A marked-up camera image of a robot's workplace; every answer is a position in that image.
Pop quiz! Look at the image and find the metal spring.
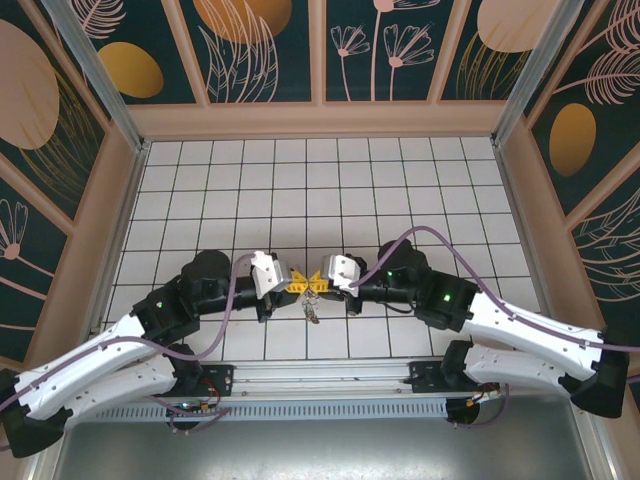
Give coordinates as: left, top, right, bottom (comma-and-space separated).
298, 289, 322, 325

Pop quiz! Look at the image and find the grey metal sheet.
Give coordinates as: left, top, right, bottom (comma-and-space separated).
29, 394, 616, 480

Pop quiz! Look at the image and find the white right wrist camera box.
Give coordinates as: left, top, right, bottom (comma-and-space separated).
318, 252, 365, 292

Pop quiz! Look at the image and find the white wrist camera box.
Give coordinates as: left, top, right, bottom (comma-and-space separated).
318, 252, 365, 292
248, 248, 295, 300

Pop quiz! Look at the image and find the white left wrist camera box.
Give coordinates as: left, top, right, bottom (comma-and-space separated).
248, 248, 295, 300

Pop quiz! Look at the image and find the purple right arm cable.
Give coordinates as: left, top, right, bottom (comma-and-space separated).
349, 226, 640, 354

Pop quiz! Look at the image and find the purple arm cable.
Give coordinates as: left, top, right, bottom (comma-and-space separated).
349, 226, 640, 354
0, 253, 259, 409

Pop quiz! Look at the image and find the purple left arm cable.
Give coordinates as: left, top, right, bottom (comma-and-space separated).
0, 253, 259, 409

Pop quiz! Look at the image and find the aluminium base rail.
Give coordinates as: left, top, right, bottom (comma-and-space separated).
232, 362, 414, 399

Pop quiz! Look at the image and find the aluminium side rail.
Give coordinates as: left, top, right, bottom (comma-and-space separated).
492, 141, 559, 346
87, 141, 151, 346

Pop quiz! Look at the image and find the grey slotted cable duct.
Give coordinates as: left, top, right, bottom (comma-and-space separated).
89, 399, 449, 422

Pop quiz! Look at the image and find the small circuit board with wires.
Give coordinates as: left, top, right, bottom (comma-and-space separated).
167, 379, 224, 416

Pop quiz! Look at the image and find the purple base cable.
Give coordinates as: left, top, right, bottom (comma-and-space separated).
167, 405, 232, 437
452, 384, 511, 431

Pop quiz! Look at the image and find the yellow connector with wires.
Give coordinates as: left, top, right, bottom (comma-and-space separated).
464, 387, 503, 407

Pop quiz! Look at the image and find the wall panel with single flower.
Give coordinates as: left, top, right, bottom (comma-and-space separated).
0, 154, 77, 371

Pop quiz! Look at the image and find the wall panel with pink leaf outlines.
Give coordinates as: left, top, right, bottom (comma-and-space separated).
564, 184, 640, 361

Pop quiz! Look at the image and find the aluminium corner post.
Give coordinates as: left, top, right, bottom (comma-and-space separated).
40, 0, 152, 154
491, 0, 590, 149

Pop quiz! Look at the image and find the wall panel with orange oval and ferns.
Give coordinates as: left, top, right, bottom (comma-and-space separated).
522, 0, 640, 221

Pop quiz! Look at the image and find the wall panel with two flowers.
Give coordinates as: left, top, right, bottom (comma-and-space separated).
319, 0, 456, 106

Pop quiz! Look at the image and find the wall panel with small orange oval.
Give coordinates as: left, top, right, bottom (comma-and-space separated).
59, 0, 201, 106

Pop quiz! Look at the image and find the wall panel with orange circle and leaves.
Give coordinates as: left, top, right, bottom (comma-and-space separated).
179, 0, 321, 106

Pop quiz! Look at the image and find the wall panel with large peach oval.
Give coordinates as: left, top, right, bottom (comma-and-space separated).
0, 0, 114, 229

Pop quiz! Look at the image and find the wall panel with peach oval and gold fronds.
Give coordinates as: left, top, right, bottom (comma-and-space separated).
437, 0, 551, 106

